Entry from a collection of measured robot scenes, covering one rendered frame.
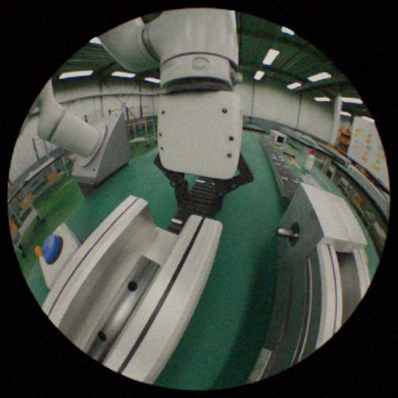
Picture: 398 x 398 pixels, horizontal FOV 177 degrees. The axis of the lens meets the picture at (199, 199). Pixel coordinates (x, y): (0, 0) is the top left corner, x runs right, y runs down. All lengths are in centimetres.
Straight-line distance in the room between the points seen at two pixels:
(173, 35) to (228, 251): 26
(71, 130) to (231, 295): 55
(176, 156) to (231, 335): 22
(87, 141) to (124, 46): 37
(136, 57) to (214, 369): 35
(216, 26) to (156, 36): 6
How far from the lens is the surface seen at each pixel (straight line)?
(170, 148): 15
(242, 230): 20
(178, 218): 19
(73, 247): 18
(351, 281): 18
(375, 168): 311
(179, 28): 15
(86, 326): 15
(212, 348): 17
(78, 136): 49
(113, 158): 49
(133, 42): 19
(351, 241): 16
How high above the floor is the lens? 94
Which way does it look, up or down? 39 degrees down
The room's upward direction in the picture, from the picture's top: straight up
